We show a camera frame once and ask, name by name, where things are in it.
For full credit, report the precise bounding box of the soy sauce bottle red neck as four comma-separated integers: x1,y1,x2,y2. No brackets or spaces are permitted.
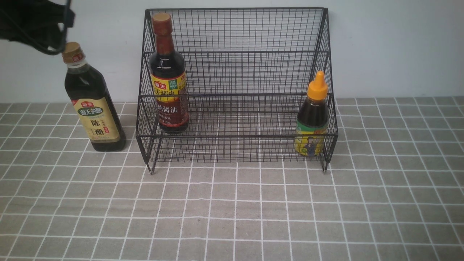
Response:
149,13,190,135

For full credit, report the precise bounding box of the small bottle orange cap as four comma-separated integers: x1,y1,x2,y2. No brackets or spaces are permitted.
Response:
294,71,328,157

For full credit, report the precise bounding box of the vinegar bottle gold cap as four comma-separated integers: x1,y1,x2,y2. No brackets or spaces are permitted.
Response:
62,42,126,152

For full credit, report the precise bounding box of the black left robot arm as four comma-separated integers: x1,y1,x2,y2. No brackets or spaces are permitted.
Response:
0,0,75,55

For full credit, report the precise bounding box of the grey checkered tablecloth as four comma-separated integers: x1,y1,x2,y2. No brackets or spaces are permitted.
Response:
0,96,464,261

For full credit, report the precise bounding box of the black wire mesh rack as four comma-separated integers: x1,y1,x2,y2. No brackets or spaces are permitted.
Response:
136,7,339,174

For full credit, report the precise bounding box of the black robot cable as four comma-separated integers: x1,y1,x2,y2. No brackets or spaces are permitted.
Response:
0,0,72,56

